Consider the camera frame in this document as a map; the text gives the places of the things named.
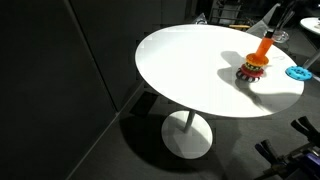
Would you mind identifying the white triangular bracket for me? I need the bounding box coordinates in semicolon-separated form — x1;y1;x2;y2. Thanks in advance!
191;12;208;25

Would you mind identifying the black spring clamp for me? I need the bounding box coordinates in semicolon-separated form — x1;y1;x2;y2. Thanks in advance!
254;139;288;166
290;115;320;148

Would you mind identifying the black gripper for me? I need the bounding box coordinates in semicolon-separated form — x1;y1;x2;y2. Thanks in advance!
266;0;303;38

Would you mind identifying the black white striped ring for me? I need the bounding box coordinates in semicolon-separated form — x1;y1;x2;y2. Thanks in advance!
235;67;263;83

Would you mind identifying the grey table leg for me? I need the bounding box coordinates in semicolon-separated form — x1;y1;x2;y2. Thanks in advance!
301;49;320;71

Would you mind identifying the metal cart frame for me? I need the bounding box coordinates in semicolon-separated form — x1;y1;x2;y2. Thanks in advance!
209;0;244;26

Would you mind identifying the yellow bar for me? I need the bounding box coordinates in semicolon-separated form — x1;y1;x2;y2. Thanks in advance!
228;23;251;30

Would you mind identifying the white round table base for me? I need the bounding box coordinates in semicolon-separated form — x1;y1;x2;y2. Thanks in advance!
161;110;214;160

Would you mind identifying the orange stand post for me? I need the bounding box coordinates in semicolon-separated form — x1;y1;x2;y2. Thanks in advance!
254;35;276;59

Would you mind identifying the black yellow dotted ring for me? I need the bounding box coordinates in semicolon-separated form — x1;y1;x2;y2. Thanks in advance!
244;61;264;72

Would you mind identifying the purple handled clamp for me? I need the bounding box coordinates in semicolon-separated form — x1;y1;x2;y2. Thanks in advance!
299;151;320;174

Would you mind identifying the blue ring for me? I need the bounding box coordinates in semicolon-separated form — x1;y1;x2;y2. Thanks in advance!
284;65;314;82

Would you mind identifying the small white round table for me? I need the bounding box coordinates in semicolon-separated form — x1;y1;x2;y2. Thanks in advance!
299;16;320;36

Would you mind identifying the red ring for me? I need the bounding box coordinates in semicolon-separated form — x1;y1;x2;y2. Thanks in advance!
239;64;265;79

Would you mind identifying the white table column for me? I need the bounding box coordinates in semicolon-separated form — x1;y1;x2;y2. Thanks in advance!
183;109;197;134

